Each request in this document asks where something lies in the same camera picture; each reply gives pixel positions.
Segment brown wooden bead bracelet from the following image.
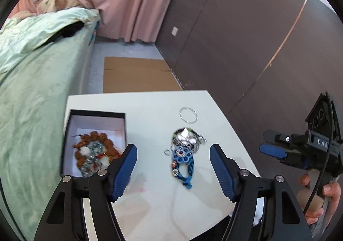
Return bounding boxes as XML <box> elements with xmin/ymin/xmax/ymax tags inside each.
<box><xmin>72</xmin><ymin>130</ymin><xmax>125</xmax><ymax>174</ymax></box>

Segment blue braided bracelet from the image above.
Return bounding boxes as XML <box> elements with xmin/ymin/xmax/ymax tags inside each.
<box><xmin>163</xmin><ymin>145</ymin><xmax>195</xmax><ymax>189</ymax></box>

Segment black jewelry box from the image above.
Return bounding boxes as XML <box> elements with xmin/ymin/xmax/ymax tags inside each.
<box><xmin>60</xmin><ymin>110</ymin><xmax>127</xmax><ymax>178</ymax></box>

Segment right hand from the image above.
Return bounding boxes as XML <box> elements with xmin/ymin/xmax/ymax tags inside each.
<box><xmin>305</xmin><ymin>182</ymin><xmax>342</xmax><ymax>225</ymax></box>

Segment flat brown cardboard sheet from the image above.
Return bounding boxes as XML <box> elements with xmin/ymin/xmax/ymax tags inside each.
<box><xmin>103</xmin><ymin>57</ymin><xmax>182</xmax><ymax>93</ymax></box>

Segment green bed mattress cover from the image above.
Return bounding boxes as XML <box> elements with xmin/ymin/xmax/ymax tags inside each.
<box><xmin>1</xmin><ymin>20</ymin><xmax>100</xmax><ymax>240</ymax></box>

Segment black garment on bed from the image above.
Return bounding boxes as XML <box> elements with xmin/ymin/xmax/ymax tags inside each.
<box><xmin>46</xmin><ymin>21</ymin><xmax>84</xmax><ymax>44</ymax></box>

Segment pale green duvet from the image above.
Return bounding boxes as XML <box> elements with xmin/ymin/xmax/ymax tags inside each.
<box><xmin>1</xmin><ymin>7</ymin><xmax>99</xmax><ymax>81</ymax></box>

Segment patterned pillow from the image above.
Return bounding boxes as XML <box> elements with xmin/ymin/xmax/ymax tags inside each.
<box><xmin>36</xmin><ymin>0</ymin><xmax>81</xmax><ymax>14</ymax></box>

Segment pink curtain at left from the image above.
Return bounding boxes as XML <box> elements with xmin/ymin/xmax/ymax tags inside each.
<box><xmin>8</xmin><ymin>0</ymin><xmax>37</xmax><ymax>20</ymax></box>

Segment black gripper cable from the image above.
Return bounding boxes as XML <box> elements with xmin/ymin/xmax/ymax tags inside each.
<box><xmin>302</xmin><ymin>91</ymin><xmax>341</xmax><ymax>216</ymax></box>

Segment silver bangle ring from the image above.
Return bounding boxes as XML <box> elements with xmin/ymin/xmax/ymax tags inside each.
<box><xmin>178</xmin><ymin>107</ymin><xmax>198</xmax><ymax>124</ymax></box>

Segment white wall socket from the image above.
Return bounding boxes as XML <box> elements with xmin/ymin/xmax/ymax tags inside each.
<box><xmin>171</xmin><ymin>27</ymin><xmax>178</xmax><ymax>37</ymax></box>

